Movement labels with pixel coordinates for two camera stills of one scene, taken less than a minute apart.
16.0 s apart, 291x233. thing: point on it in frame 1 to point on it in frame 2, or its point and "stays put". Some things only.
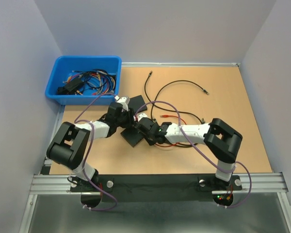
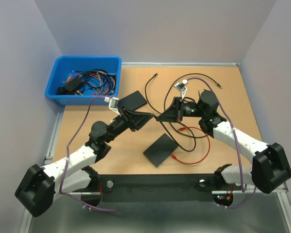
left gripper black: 129,114 stays put
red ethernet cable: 166,116 to 174,157
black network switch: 132,136 to 160,150
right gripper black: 150,141 to 177,108
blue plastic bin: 84,80 stays put
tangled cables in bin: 91,82 stays put
